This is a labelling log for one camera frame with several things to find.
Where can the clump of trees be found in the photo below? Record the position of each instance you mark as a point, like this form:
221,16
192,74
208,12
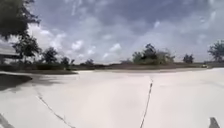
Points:
151,55

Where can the pale concrete path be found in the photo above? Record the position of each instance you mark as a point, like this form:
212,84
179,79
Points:
106,100

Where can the row of trees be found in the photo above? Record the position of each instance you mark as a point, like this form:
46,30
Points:
46,56

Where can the robot's own part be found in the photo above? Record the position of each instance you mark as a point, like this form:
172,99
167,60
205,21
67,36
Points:
213,123

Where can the grass field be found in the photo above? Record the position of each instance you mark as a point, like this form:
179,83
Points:
133,66

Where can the leafy tree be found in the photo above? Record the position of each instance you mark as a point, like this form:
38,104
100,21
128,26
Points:
11,16

